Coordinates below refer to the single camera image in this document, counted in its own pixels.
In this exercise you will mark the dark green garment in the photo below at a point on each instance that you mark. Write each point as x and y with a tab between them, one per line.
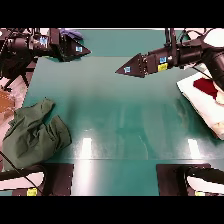
31	140

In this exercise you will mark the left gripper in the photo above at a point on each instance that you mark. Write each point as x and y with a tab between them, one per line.
46	48

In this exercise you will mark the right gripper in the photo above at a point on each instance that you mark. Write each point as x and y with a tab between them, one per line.
158	63

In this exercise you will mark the white garment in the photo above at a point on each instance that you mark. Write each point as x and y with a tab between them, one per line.
203	103

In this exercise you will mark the blue garment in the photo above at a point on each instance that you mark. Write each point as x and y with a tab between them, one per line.
72	33

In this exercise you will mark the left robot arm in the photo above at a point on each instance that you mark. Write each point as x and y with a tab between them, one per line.
16	45

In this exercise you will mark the red garment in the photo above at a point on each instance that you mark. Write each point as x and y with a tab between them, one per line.
206	86

